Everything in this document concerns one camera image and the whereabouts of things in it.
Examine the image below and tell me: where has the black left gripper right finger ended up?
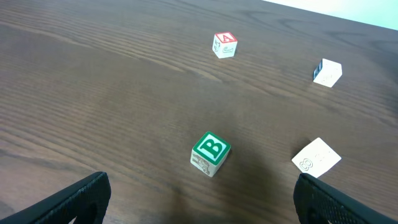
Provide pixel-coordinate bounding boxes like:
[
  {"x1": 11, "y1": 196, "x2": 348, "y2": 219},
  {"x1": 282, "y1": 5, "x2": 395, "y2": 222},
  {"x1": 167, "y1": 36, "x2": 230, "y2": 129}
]
[{"x1": 293, "y1": 173, "x2": 397, "y2": 224}]

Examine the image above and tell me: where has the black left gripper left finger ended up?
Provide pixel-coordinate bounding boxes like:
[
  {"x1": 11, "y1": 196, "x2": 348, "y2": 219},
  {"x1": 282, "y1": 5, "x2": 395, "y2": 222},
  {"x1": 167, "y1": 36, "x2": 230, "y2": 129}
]
[{"x1": 1, "y1": 172, "x2": 111, "y2": 224}]

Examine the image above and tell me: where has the white block with red side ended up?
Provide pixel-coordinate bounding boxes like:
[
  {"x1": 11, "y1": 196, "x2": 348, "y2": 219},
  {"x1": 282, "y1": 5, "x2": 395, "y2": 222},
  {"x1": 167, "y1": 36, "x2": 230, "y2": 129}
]
[{"x1": 292, "y1": 138, "x2": 341, "y2": 178}]

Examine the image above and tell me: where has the green letter B block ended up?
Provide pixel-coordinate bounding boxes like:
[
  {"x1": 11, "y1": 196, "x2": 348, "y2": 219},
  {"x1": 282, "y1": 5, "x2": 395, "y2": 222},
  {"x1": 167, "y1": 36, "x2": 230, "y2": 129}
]
[{"x1": 190, "y1": 131, "x2": 231, "y2": 177}]

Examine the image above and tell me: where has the plain white wooden block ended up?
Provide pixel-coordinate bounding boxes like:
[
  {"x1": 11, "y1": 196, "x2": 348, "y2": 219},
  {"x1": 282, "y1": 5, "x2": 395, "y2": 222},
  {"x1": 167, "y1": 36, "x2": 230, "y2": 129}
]
[{"x1": 313, "y1": 58, "x2": 343, "y2": 88}]

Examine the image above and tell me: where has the red letter A block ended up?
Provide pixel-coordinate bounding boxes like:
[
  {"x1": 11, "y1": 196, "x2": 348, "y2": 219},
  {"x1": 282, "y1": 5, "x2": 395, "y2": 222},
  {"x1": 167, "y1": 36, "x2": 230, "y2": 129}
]
[{"x1": 212, "y1": 32, "x2": 238, "y2": 58}]

